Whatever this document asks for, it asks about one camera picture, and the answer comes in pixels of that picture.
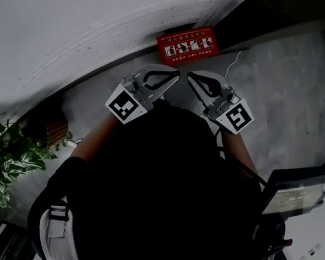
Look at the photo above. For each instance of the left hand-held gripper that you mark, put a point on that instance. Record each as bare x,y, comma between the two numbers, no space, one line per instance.
124,105

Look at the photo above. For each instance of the brown ribbed plant pot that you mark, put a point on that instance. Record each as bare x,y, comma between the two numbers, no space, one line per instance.
53,129

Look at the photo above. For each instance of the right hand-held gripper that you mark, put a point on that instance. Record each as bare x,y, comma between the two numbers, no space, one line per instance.
236,116

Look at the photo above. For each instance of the person's left forearm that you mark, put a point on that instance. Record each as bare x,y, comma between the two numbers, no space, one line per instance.
96,139

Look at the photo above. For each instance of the black clip with red tip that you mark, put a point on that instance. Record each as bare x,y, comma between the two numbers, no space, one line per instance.
282,244

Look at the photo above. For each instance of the person's right forearm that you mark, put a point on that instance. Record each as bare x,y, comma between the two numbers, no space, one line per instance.
242,154

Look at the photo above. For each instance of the person's black shirt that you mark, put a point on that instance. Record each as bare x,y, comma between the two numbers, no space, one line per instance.
161,185

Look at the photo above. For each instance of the black display device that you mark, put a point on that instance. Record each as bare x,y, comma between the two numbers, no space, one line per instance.
298,193

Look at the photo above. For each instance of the white power adapter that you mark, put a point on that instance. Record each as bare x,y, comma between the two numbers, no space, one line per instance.
71,144

